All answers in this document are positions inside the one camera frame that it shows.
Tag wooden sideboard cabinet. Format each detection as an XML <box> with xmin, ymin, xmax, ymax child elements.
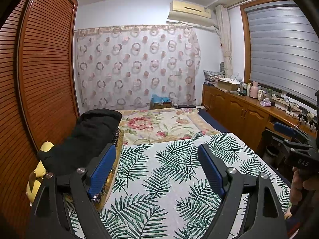
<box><xmin>202</xmin><ymin>84</ymin><xmax>316</xmax><ymax>152</ymax></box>

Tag cream tied side curtain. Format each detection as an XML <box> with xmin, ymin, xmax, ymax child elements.
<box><xmin>215</xmin><ymin>5</ymin><xmax>233</xmax><ymax>78</ymax></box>

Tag person's right hand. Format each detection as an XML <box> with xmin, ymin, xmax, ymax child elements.
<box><xmin>289</xmin><ymin>166</ymin><xmax>319</xmax><ymax>216</ymax></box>

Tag folded dark patterned garment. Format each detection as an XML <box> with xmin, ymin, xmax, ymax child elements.
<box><xmin>94</xmin><ymin>128</ymin><xmax>121</xmax><ymax>203</ymax></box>

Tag brown louvered wardrobe door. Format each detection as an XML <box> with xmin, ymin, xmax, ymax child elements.
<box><xmin>1</xmin><ymin>0</ymin><xmax>79</xmax><ymax>238</ymax></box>

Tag floral bed cover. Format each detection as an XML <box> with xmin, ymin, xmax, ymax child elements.
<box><xmin>119</xmin><ymin>108</ymin><xmax>220</xmax><ymax>145</ymax></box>

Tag black t-shirt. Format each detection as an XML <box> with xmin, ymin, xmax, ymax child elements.
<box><xmin>37</xmin><ymin>109</ymin><xmax>122</xmax><ymax>175</ymax></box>

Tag open cardboard box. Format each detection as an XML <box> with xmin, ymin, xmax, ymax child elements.
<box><xmin>217</xmin><ymin>78</ymin><xmax>241</xmax><ymax>92</ymax></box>

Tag pink thermos bottle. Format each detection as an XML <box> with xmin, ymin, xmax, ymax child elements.
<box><xmin>249</xmin><ymin>81</ymin><xmax>259</xmax><ymax>99</ymax></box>

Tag cardboard box blue contents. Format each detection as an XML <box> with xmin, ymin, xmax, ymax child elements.
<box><xmin>150</xmin><ymin>94</ymin><xmax>172</xmax><ymax>110</ymax></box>

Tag folded mustard yellow garment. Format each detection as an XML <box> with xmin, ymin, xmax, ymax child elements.
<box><xmin>94</xmin><ymin>129</ymin><xmax>124</xmax><ymax>211</ymax></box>

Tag palm leaf print blanket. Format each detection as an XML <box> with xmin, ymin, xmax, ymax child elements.
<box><xmin>98</xmin><ymin>133</ymin><xmax>290</xmax><ymax>238</ymax></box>

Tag yellow plush pillow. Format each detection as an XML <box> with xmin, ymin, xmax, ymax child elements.
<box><xmin>25</xmin><ymin>141</ymin><xmax>54</xmax><ymax>206</ymax></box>

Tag pink tissue pack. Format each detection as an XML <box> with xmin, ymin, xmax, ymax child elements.
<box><xmin>260</xmin><ymin>98</ymin><xmax>271</xmax><ymax>107</ymax></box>

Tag beige wall air conditioner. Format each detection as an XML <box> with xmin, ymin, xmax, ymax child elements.
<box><xmin>168</xmin><ymin>1</ymin><xmax>218</xmax><ymax>28</ymax></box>

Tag grey window roller blind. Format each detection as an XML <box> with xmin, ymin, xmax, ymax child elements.
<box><xmin>245</xmin><ymin>0</ymin><xmax>318</xmax><ymax>104</ymax></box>

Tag circle pattern sheer curtain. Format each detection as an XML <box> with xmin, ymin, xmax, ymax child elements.
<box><xmin>74</xmin><ymin>25</ymin><xmax>201</xmax><ymax>111</ymax></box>

